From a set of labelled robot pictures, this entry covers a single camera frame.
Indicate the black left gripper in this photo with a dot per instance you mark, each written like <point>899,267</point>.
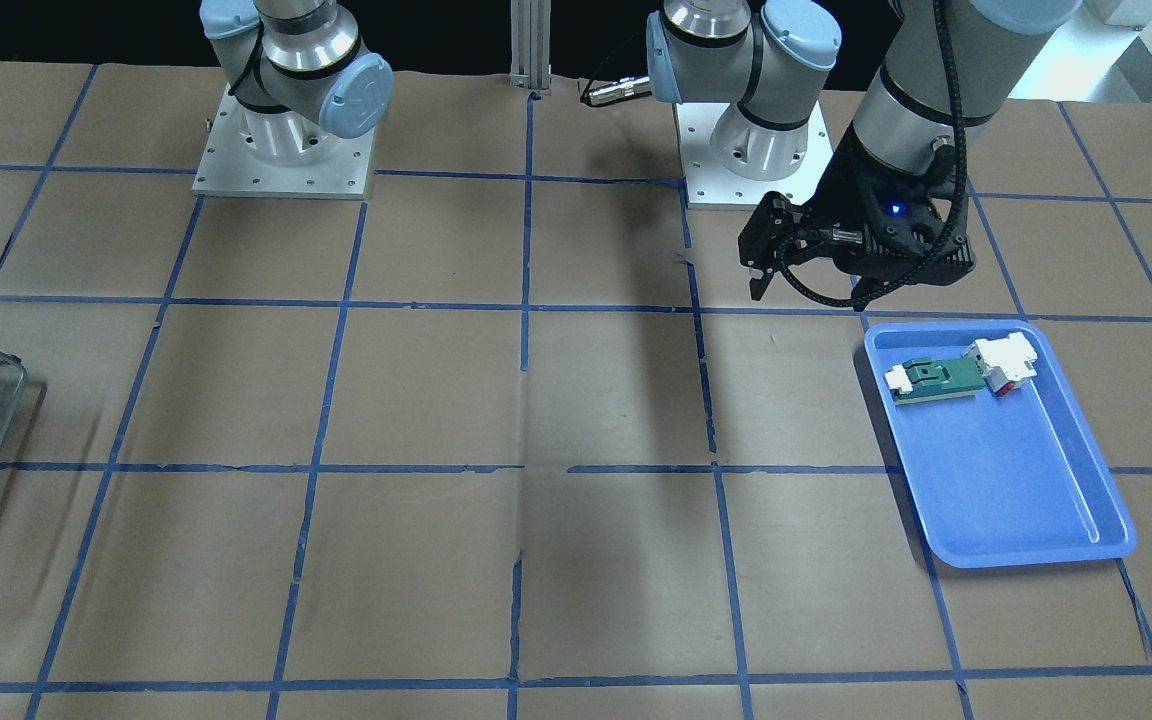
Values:
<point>843,194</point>

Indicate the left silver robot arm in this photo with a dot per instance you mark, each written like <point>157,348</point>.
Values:
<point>948,70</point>

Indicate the green circuit board module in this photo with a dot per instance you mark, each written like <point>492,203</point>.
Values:
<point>925,379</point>

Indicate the white plastic connector block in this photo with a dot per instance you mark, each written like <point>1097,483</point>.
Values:
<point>1005,364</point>

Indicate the blue plastic tray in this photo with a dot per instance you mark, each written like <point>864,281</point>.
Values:
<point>1000,481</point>

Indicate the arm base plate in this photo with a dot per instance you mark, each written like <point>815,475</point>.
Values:
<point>730,164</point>
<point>280,156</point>

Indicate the aluminium frame post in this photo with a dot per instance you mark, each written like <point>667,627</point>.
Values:
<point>530,22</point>

